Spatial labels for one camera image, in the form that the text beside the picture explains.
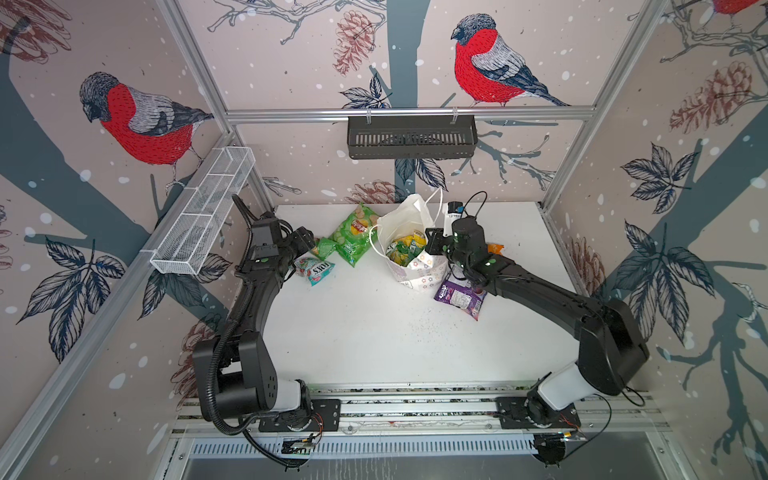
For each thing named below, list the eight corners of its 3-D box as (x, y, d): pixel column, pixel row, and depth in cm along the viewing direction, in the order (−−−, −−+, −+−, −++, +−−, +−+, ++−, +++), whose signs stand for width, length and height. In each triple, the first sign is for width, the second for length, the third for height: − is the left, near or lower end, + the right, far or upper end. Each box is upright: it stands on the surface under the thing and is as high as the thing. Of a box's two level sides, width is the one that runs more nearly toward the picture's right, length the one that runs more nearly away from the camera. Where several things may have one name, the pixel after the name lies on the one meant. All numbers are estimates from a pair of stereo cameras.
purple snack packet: (433, 299, 96) (434, 292, 93) (441, 281, 101) (443, 274, 97) (477, 319, 92) (480, 313, 88) (484, 300, 96) (487, 293, 93)
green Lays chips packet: (326, 250, 109) (322, 237, 103) (360, 216, 120) (359, 202, 115) (353, 267, 104) (351, 254, 98) (387, 229, 116) (387, 216, 110)
